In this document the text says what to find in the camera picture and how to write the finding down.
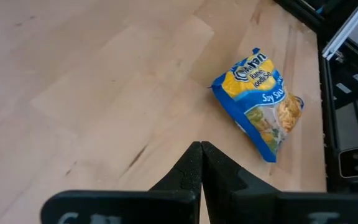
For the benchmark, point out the black aluminium table frame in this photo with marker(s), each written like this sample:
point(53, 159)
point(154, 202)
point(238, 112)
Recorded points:
point(329, 155)

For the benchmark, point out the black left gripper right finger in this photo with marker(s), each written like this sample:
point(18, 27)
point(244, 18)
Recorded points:
point(259, 205)

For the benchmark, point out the silver metal bracket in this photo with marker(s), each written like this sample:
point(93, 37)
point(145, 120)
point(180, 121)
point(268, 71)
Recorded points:
point(348, 29)

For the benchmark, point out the black power strip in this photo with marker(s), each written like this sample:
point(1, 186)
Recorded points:
point(351, 90)

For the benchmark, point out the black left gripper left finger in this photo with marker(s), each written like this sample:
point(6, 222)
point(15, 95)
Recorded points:
point(120, 205)

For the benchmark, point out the blue ramen noodle pack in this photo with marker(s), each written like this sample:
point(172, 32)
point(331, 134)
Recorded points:
point(256, 102)

